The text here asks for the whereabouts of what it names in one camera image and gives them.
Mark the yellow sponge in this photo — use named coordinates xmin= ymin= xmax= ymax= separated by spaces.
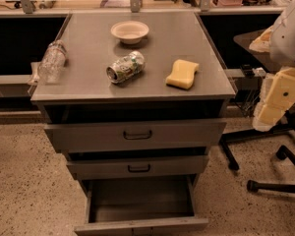
xmin=165 ymin=59 xmax=200 ymax=89

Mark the clear plastic water bottle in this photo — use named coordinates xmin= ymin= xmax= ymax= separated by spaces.
xmin=38 ymin=39 xmax=67 ymax=84

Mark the black chair base leg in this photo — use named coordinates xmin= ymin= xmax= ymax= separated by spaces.
xmin=246 ymin=145 xmax=295 ymax=195

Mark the black office chair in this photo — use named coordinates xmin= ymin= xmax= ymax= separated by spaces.
xmin=219 ymin=29 xmax=295 ymax=171

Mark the white paper bowl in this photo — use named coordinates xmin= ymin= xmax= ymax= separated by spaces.
xmin=110 ymin=21 xmax=149 ymax=44

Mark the grey drawer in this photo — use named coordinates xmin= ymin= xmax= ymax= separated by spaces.
xmin=45 ymin=119 xmax=226 ymax=152
xmin=74 ymin=176 xmax=208 ymax=236
xmin=67 ymin=155 xmax=208 ymax=180

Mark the crushed soda can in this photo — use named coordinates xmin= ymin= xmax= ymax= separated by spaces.
xmin=106 ymin=51 xmax=146 ymax=84

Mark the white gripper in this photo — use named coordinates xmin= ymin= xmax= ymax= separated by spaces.
xmin=249 ymin=27 xmax=295 ymax=132

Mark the grey bottom drawer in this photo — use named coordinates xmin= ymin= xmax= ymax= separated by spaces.
xmin=74 ymin=176 xmax=208 ymax=236

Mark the grey power strip with cables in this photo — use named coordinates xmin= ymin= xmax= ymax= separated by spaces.
xmin=225 ymin=68 xmax=266 ymax=90

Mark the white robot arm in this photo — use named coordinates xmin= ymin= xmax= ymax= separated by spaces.
xmin=249 ymin=0 xmax=295 ymax=132

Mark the grey middle drawer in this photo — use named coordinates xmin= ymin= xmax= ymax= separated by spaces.
xmin=67 ymin=155 xmax=208 ymax=180

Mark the grey metal drawer cabinet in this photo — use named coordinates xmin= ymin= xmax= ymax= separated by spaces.
xmin=30 ymin=11 xmax=237 ymax=195

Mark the grey top drawer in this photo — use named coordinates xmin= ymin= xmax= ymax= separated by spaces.
xmin=45 ymin=119 xmax=226 ymax=152

